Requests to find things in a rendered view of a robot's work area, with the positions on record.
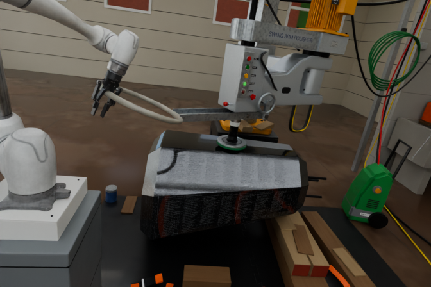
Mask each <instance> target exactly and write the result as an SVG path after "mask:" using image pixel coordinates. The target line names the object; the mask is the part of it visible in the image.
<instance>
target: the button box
mask: <svg viewBox="0 0 431 287"><path fill-rule="evenodd" d="M248 56H251V61H247V60H246V58H247V57H248ZM254 56H255V53H254V52H248V51H242V55H241V63H240V67H239V75H238V80H237V87H236V92H235V97H237V98H247V96H248V89H249V82H250V78H251V71H252V67H253V60H254ZM247 64H249V65H250V68H249V70H246V69H245V66H246V65H247ZM246 72H247V73H248V78H244V74H245V73H246ZM243 81H247V85H246V86H243V85H242V83H243ZM242 89H245V90H246V93H245V94H244V95H242V94H241V90H242Z"/></svg>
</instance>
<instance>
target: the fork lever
mask: <svg viewBox="0 0 431 287"><path fill-rule="evenodd" d="M173 111H175V112H176V113H177V114H179V117H182V119H183V122H198V121H213V120H240V119H261V118H262V114H261V112H259V111H257V112H238V113H235V112H232V113H230V110H229V109H227V108H173Z"/></svg>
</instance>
